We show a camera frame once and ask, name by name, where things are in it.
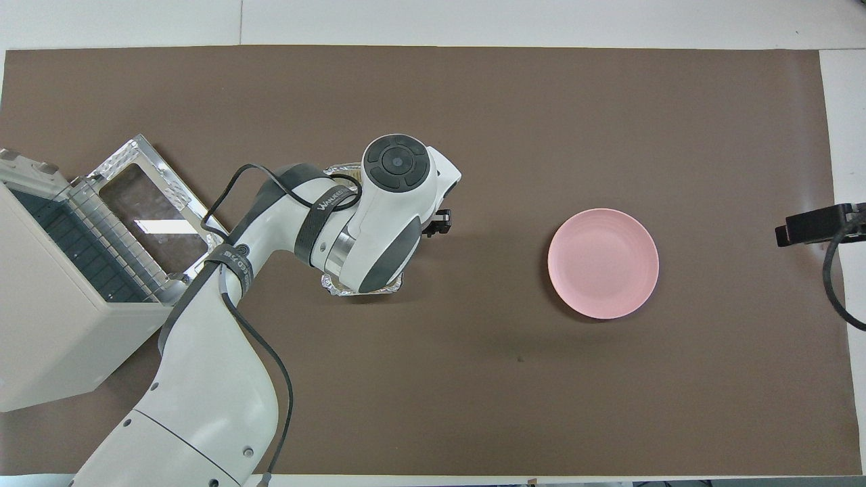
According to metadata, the glass toaster oven door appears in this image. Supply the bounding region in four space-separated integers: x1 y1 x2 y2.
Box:
71 134 229 305

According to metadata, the silver foil baking tray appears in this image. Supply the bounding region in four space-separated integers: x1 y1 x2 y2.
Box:
320 162 405 297

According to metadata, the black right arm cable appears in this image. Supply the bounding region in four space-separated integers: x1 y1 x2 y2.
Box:
822 222 866 333

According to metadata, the brown table mat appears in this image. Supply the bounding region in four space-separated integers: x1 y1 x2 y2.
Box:
0 46 863 476

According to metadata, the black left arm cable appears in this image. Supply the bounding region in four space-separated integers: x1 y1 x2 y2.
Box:
202 162 363 484

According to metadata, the cream toaster oven body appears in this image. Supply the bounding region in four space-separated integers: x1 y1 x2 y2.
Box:
0 147 178 413

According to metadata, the pink round plate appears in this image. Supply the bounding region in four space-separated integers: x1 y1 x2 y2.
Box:
547 208 660 320

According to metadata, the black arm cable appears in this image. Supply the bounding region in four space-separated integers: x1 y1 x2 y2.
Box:
202 162 363 484
822 222 866 333

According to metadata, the dark oven wire rack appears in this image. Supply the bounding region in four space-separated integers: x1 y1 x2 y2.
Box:
10 188 146 302

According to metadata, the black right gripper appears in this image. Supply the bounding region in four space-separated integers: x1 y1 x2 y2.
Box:
775 202 866 248

